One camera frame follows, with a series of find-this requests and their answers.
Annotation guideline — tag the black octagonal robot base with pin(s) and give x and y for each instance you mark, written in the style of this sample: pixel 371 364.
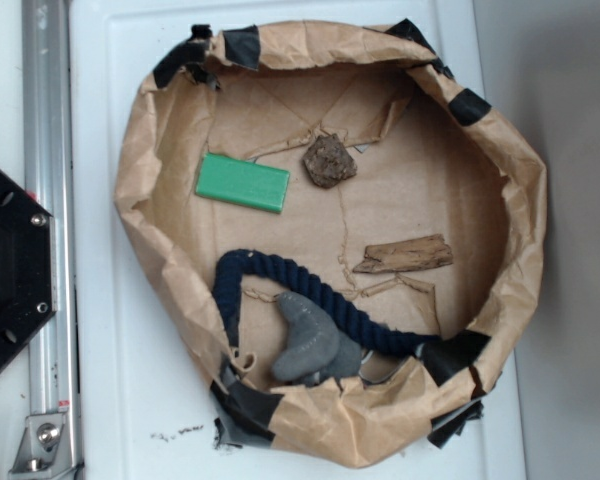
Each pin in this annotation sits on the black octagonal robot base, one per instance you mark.
pixel 26 282

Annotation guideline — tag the silver corner bracket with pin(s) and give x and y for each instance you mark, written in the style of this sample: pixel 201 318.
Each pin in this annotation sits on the silver corner bracket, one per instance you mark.
pixel 44 451

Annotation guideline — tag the brown paper bag bin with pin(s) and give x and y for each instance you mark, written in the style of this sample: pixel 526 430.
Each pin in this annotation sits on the brown paper bag bin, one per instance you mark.
pixel 432 157

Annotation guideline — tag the grey stuffed fabric toy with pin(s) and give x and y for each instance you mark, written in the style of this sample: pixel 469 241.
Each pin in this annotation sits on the grey stuffed fabric toy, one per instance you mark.
pixel 316 349

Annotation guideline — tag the white plastic tray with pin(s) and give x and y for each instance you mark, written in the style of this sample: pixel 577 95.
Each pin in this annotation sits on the white plastic tray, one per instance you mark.
pixel 146 412

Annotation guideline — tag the green rectangular block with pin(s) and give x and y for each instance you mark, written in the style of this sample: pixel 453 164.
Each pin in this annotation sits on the green rectangular block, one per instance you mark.
pixel 242 183

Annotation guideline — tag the brown wood bark piece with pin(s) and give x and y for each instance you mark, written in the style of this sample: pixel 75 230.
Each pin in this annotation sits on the brown wood bark piece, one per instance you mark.
pixel 411 255

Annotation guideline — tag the brown rough rock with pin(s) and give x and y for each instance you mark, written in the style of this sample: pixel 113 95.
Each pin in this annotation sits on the brown rough rock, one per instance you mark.
pixel 328 162

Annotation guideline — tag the silver aluminium rail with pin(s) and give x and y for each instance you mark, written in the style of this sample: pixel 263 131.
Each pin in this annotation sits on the silver aluminium rail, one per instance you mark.
pixel 53 351

